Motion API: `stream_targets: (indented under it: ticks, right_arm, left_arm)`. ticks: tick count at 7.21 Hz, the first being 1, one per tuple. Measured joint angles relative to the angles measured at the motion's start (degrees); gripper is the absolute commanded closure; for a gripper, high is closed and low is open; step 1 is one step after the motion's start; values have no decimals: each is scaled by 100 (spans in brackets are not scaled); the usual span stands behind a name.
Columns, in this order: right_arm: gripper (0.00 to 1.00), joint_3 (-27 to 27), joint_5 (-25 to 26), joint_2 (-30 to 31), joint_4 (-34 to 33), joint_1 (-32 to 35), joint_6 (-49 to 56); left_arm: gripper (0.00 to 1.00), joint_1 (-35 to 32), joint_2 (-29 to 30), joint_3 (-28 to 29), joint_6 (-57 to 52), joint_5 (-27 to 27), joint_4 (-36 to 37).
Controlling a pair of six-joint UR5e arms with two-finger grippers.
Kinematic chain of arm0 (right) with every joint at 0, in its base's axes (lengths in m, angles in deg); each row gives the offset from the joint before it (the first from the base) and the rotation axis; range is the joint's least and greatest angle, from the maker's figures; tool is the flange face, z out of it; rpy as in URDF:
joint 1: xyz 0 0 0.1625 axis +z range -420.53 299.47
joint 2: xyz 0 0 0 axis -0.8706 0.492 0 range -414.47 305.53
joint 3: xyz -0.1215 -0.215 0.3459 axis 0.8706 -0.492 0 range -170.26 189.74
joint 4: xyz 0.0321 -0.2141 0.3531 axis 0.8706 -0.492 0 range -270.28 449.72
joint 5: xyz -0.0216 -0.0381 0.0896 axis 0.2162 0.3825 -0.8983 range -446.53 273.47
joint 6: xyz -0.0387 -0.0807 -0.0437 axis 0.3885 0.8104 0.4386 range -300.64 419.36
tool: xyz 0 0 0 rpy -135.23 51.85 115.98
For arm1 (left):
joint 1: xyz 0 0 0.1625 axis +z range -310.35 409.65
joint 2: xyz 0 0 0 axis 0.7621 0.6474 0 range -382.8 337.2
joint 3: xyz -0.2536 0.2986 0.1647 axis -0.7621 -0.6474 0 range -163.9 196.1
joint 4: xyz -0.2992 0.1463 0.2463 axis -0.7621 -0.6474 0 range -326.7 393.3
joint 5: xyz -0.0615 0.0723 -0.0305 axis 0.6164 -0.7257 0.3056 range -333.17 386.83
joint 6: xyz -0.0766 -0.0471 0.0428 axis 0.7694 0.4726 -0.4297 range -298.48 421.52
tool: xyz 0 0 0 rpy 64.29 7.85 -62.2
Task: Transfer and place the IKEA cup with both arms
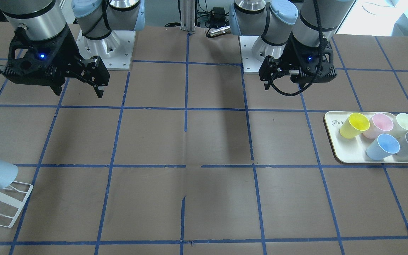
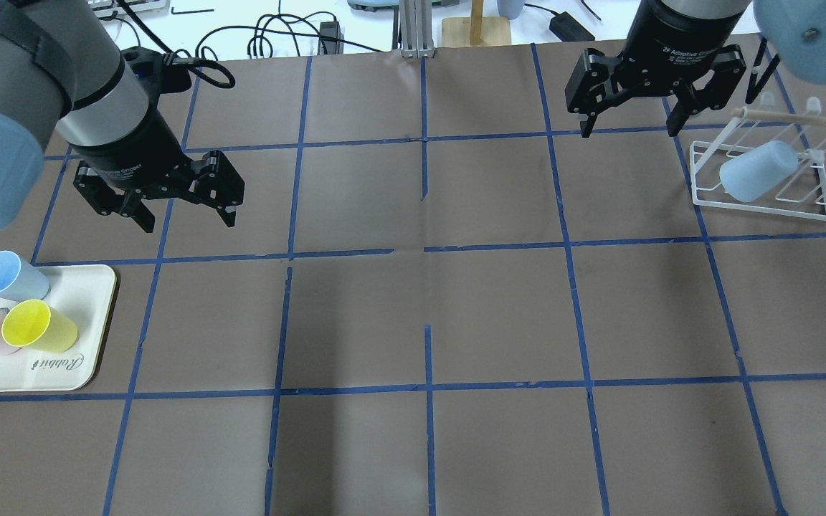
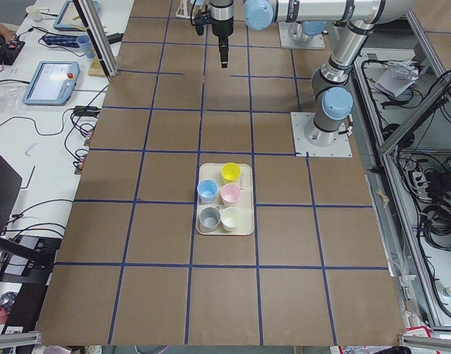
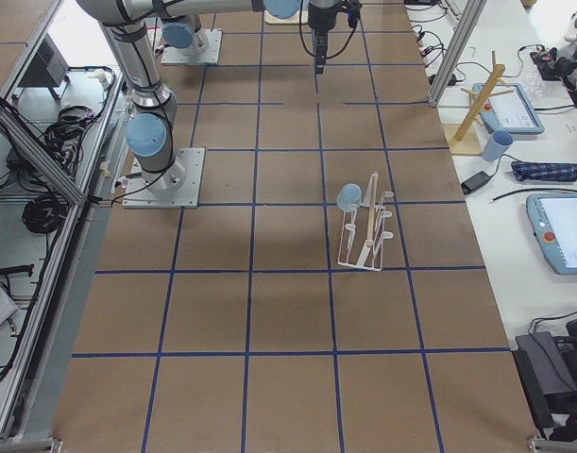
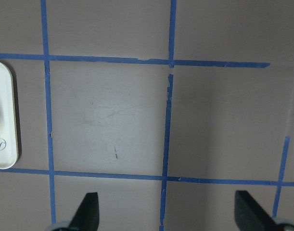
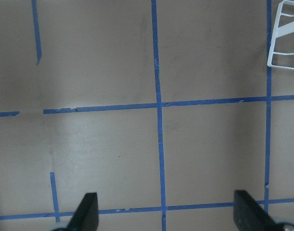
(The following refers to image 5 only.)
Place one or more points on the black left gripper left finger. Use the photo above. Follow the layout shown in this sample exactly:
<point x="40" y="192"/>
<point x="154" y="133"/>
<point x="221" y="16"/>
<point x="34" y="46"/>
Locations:
<point x="86" y="217"/>

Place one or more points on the cream plastic tray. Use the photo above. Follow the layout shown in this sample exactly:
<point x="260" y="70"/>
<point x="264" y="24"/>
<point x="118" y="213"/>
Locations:
<point x="9" y="151"/>

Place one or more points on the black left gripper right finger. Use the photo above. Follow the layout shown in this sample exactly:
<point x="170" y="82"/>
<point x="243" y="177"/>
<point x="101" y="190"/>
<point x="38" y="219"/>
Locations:
<point x="249" y="215"/>

